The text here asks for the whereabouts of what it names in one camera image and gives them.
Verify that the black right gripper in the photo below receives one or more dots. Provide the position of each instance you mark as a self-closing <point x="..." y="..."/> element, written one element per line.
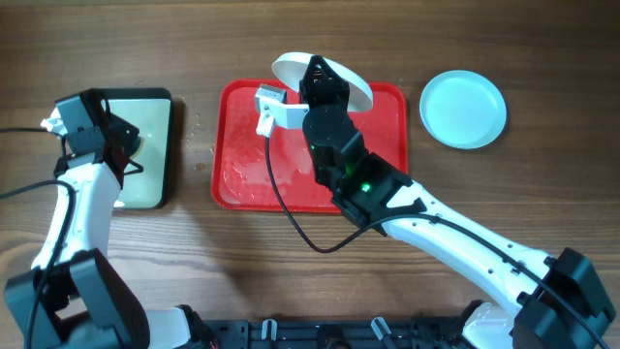
<point x="334" y="88"/>

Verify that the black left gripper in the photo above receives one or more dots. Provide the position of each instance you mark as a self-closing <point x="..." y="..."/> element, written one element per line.
<point x="121" y="137"/>

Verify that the green yellow scrubbing sponge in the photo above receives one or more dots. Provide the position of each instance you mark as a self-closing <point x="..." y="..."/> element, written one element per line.
<point x="134" y="147"/>

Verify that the white plate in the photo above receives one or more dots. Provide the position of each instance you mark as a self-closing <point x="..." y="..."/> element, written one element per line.
<point x="290" y="68"/>

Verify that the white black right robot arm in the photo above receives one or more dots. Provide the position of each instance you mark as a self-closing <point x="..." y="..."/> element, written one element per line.
<point x="549" y="302"/>

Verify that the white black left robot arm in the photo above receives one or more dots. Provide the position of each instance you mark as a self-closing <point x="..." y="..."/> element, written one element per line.
<point x="72" y="297"/>

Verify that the black rectangular water tray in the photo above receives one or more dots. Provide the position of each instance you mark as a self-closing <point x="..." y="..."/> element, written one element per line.
<point x="150" y="150"/>

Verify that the red plastic serving tray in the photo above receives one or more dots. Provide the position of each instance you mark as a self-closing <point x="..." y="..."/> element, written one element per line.
<point x="240" y="179"/>

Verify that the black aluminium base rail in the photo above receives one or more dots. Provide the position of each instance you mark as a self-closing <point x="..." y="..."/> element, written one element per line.
<point x="415" y="333"/>

